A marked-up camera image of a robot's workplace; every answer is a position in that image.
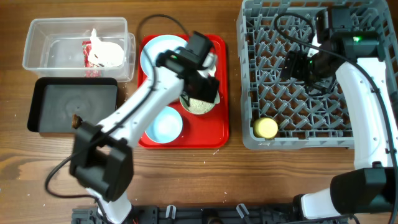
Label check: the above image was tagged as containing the black plastic tray bin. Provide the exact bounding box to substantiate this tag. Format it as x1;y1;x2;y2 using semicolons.
27;77;118;133

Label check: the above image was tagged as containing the small light blue bowl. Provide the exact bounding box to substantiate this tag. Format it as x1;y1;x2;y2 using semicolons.
145;106;183;144

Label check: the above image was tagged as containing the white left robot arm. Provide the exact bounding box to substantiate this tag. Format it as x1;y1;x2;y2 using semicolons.
69;49;219;223

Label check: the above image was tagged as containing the white plastic spoon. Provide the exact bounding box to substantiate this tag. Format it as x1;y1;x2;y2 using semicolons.
198;53;218;78

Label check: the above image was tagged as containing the brown food scrap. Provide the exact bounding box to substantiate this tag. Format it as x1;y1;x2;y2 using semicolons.
72;114;83;129

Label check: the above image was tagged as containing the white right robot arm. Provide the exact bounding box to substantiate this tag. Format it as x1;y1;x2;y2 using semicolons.
282;30;397;220

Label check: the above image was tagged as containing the grey dishwasher rack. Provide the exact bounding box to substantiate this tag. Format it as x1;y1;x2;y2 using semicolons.
236;0;398;151

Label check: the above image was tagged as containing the white crumpled plastic wrapper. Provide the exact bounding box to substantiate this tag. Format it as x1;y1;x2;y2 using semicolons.
88;29;125;67

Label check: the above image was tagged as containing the red serving tray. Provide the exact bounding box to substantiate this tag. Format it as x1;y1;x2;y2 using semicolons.
138;34;229;149

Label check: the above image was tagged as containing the red snack wrapper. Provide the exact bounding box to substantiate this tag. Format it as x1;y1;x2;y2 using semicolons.
82;41;101;78

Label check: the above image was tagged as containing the green bowl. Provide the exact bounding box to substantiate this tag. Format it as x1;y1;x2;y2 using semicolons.
180;93;221;115

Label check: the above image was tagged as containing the rice grains heap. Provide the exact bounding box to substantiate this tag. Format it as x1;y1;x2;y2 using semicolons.
181;98;215;115

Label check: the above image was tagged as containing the light blue plate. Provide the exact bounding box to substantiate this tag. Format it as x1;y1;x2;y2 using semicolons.
140;35;187;78

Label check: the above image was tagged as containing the yellow plastic cup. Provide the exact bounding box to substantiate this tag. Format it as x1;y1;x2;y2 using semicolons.
253;118;279;139

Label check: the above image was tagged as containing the clear plastic bin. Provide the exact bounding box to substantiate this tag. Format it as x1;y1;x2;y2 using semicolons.
22;17;136;82

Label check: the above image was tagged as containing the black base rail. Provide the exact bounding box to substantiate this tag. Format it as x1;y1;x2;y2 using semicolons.
71;203;348;224

